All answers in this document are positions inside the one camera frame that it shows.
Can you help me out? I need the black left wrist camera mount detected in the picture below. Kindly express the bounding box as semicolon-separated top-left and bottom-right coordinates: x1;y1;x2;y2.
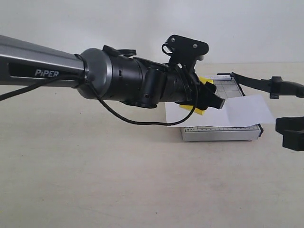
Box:
161;35;209;73

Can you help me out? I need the yellow foam cube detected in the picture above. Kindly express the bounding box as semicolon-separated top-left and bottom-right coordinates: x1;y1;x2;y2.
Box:
179;76;214;115

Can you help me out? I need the grey paper cutter base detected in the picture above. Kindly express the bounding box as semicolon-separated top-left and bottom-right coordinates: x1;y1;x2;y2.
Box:
181;74;263;142

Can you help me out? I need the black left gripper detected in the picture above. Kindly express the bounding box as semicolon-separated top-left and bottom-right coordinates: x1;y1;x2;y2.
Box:
163;65;225;110

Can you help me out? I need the white paper sheet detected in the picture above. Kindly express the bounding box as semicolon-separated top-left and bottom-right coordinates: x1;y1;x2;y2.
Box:
174;95;276;127

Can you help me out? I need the black cutter blade arm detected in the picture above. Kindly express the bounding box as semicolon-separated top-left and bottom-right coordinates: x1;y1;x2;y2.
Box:
231;72;304;99

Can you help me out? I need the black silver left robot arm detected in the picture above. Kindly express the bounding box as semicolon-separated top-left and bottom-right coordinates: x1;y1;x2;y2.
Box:
0;35;225;110

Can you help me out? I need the black camera cable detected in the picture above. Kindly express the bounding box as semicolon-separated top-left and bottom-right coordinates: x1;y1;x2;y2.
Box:
0;53;202;126

